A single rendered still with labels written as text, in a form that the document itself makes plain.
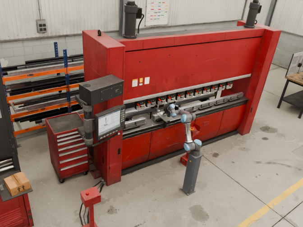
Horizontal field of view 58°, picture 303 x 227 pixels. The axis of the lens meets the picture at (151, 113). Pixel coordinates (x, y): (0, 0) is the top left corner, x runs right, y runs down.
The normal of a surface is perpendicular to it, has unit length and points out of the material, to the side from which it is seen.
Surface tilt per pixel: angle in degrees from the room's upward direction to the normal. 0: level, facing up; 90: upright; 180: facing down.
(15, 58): 90
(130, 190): 0
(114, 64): 90
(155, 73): 90
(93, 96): 90
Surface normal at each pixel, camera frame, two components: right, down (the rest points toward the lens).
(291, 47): -0.80, 0.24
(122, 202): 0.08, -0.86
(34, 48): 0.59, 0.44
